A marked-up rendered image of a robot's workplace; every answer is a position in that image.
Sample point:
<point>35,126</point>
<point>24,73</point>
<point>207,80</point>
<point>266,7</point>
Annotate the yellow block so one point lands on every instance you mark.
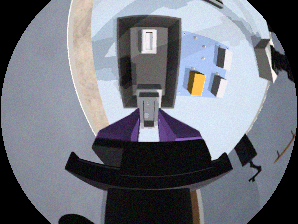
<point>195,83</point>

